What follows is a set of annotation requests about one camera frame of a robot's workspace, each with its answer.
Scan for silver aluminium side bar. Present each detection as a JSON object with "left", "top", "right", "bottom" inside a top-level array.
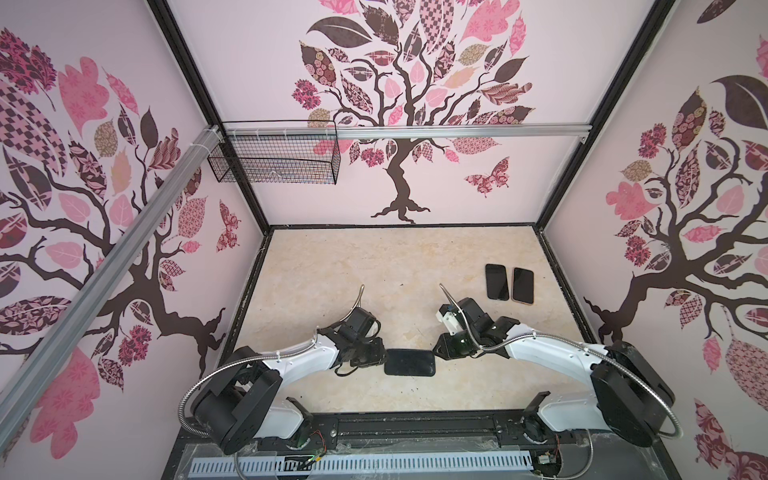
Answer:
[{"left": 1, "top": 125, "right": 222, "bottom": 447}]

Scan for right flexible metal conduit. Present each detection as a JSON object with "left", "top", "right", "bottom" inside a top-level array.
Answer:
[{"left": 439, "top": 283, "right": 685, "bottom": 441}]

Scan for flexible metal conduit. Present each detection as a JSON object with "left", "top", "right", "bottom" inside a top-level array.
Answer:
[
  {"left": 177, "top": 284, "right": 366, "bottom": 438},
  {"left": 439, "top": 283, "right": 685, "bottom": 441}
]

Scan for silver aluminium crossbar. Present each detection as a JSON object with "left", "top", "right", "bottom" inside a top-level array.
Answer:
[{"left": 225, "top": 123, "right": 592, "bottom": 140}]

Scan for left flexible metal conduit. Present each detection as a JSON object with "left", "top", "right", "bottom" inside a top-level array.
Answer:
[{"left": 177, "top": 284, "right": 366, "bottom": 438}]

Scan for black wire basket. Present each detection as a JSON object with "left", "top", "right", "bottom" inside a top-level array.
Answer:
[{"left": 208, "top": 120, "right": 341, "bottom": 185}]

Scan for black right corner post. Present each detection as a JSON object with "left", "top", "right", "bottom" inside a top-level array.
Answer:
[{"left": 535, "top": 0, "right": 678, "bottom": 233}]

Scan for white slotted cable duct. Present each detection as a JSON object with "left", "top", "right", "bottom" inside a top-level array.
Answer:
[{"left": 187, "top": 451, "right": 533, "bottom": 479}]

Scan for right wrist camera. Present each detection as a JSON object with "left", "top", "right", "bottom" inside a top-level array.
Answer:
[{"left": 436, "top": 304, "right": 464, "bottom": 336}]

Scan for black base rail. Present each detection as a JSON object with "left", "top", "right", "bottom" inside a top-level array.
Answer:
[{"left": 162, "top": 410, "right": 680, "bottom": 479}]

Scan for pink phone case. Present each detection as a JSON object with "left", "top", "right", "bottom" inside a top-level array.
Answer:
[{"left": 511, "top": 267, "right": 535, "bottom": 305}]

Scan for black corner frame post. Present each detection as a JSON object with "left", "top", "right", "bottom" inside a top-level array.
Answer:
[{"left": 146, "top": 0, "right": 271, "bottom": 235}]

